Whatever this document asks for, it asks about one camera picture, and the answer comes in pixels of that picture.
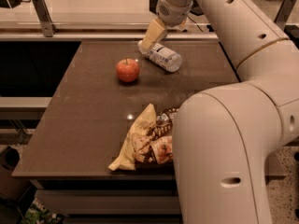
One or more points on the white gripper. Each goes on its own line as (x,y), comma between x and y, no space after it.
(174,13)

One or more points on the clear plastic water bottle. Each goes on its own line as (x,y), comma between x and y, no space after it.
(159,54)

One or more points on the red apple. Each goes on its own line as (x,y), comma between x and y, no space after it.
(127,70)

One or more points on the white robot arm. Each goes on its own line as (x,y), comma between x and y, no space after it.
(223,136)

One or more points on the sea salt chips bag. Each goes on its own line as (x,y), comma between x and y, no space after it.
(148,144)

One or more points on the glass barrier panel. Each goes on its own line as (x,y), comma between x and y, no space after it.
(68,14)

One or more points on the dark bin on floor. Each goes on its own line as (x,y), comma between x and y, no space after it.
(11,188)

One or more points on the green patterned bag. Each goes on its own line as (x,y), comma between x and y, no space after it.
(38,213)

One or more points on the right metal glass bracket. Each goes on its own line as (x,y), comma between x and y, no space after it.
(284,13)

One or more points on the metal glass bracket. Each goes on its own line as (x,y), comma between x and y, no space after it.
(284,13)
(47,26)

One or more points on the left metal glass bracket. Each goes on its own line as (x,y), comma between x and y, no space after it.
(47,26)

